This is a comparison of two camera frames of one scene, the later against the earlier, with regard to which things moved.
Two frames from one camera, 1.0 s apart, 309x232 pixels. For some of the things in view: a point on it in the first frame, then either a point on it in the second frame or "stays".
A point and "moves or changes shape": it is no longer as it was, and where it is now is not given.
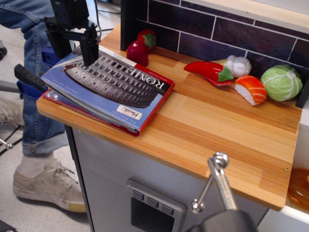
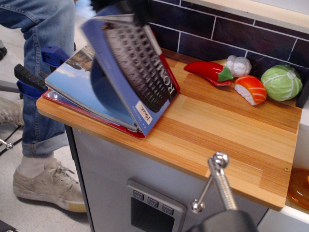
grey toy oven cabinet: (123, 190) stays
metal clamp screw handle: (217, 163) stays
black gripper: (71, 18) -> (141, 8)
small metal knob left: (9, 145) stays
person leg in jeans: (40, 137) stays
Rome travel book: (113, 90) moves or changes shape
